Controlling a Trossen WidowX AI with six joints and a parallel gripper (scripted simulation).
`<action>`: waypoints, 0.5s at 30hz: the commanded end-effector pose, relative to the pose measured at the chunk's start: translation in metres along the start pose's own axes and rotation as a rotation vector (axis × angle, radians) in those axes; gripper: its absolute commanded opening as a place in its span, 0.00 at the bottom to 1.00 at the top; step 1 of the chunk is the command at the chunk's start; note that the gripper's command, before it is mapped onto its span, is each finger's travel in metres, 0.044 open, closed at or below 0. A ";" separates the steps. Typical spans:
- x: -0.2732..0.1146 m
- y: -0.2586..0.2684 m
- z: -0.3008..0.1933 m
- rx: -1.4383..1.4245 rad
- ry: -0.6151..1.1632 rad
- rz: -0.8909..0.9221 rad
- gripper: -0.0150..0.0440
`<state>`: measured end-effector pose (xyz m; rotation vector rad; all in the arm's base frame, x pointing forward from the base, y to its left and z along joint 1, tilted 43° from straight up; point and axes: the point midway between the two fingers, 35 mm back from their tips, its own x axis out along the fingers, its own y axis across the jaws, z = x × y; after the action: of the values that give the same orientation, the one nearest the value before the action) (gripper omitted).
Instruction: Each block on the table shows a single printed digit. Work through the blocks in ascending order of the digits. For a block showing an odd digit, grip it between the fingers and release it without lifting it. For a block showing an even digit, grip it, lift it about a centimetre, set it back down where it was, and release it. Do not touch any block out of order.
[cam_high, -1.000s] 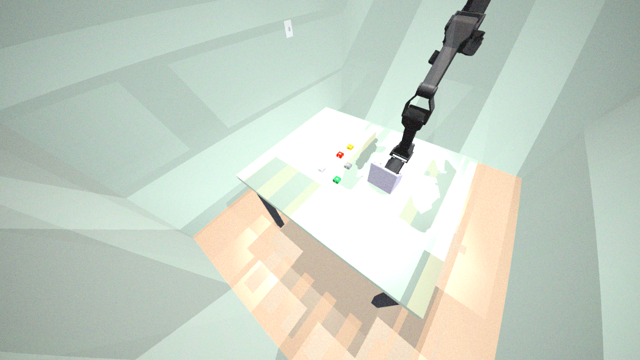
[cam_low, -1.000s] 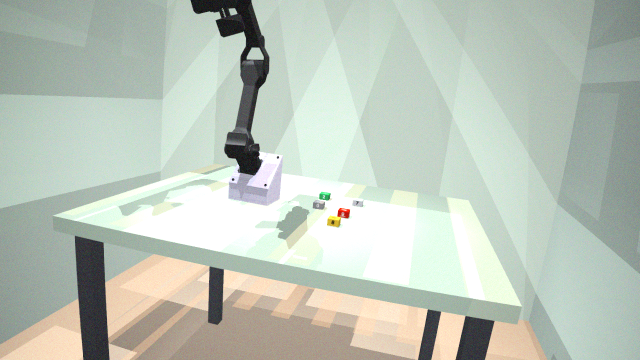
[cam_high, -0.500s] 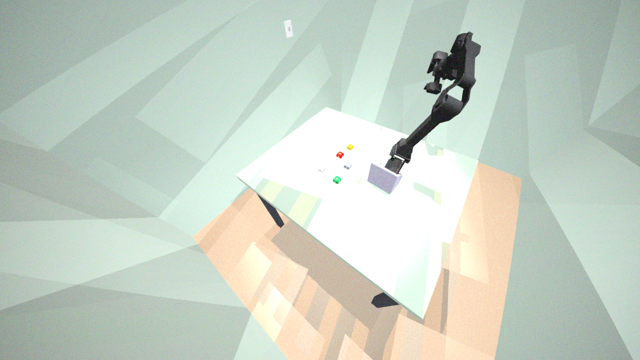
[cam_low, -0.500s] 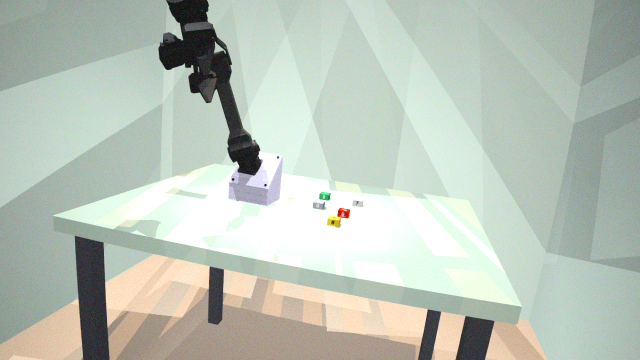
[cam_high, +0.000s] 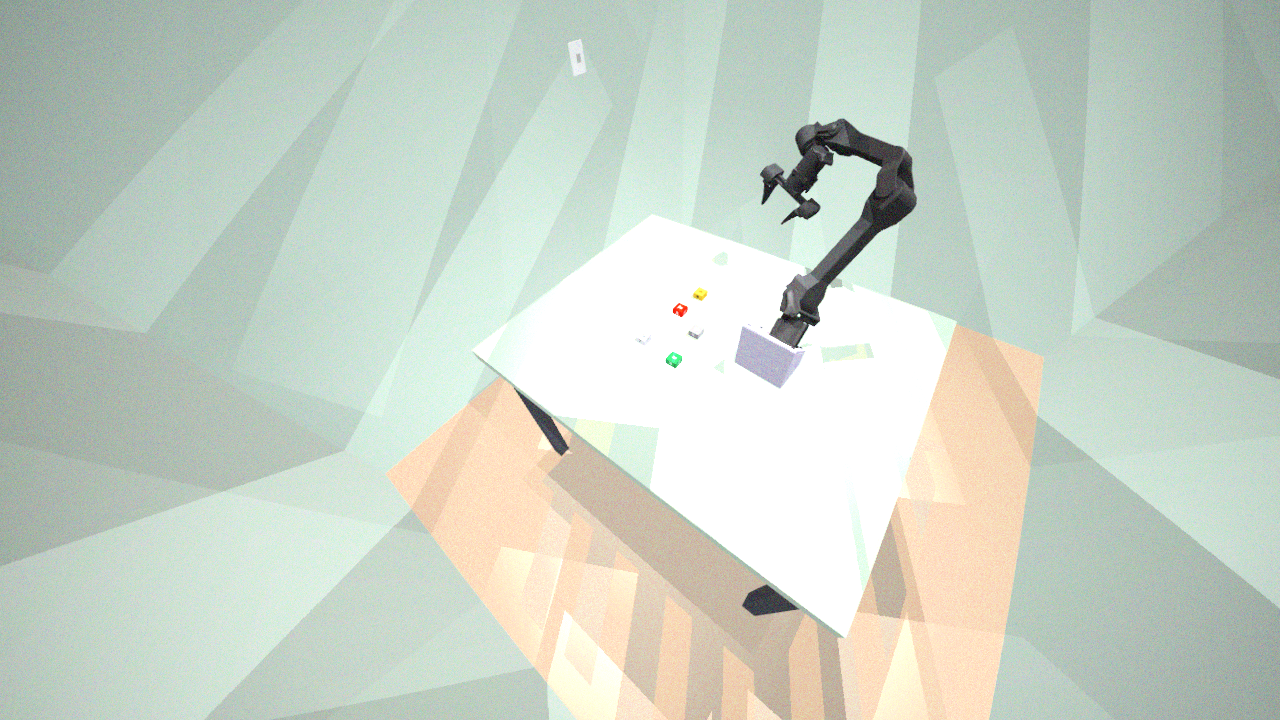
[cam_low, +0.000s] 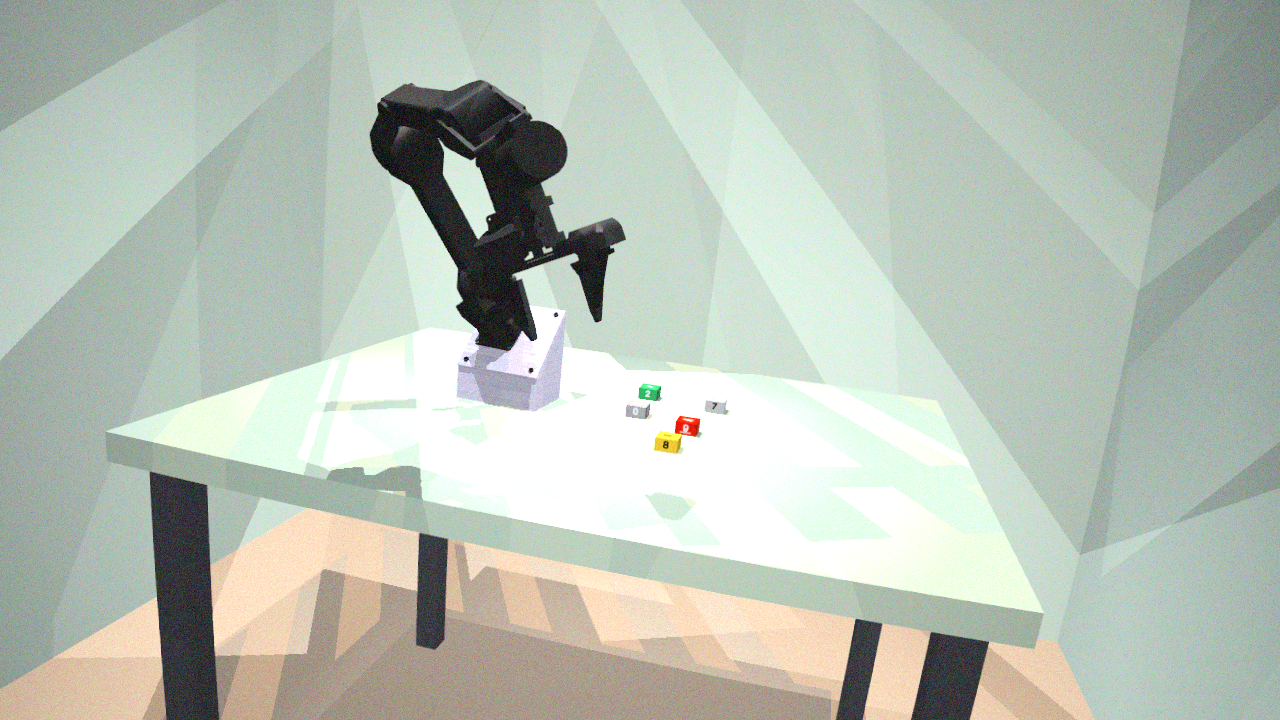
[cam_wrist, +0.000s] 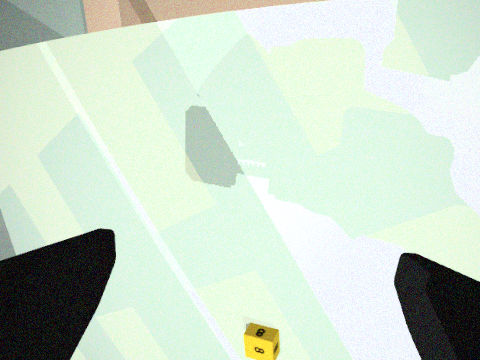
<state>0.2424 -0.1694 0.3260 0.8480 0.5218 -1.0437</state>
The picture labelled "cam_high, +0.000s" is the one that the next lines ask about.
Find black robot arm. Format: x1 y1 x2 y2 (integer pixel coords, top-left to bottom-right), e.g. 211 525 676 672
769 119 916 348

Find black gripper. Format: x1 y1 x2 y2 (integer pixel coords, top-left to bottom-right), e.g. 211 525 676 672
760 164 820 225

